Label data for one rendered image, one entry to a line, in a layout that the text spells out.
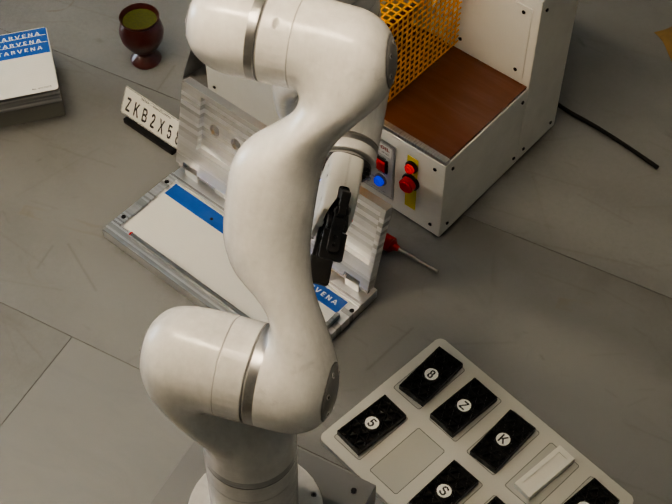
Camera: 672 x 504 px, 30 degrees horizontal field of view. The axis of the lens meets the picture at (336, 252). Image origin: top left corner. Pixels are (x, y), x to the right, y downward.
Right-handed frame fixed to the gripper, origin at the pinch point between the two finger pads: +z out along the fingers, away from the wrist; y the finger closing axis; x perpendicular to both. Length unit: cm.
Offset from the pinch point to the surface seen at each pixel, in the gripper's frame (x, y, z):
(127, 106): -35, -55, -44
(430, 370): 23.3, -29.1, 0.8
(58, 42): -52, -67, -60
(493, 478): 34.1, -23.5, 16.9
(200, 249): -16.0, -43.7, -15.4
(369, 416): 14.9, -28.9, 10.5
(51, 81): -49, -50, -42
